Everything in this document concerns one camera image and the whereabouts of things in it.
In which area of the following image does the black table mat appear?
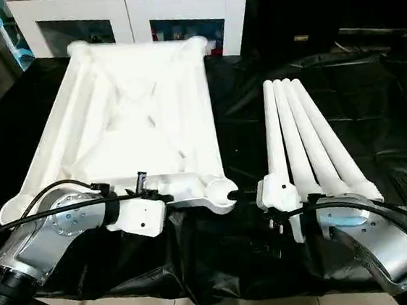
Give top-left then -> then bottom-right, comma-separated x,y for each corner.
0,18 -> 407,305

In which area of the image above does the white plastic table leg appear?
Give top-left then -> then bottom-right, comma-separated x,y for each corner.
272,76 -> 324,204
259,79 -> 292,190
290,70 -> 385,209
281,72 -> 354,202

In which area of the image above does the teal plastic object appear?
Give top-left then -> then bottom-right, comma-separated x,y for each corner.
0,0 -> 35,72

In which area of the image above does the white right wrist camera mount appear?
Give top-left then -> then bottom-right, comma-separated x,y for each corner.
253,170 -> 310,248

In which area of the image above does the white glass-door cabinet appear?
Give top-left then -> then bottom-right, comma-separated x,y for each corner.
4,0 -> 256,78

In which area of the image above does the white plastic table top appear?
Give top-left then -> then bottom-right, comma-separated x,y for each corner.
0,25 -> 241,238

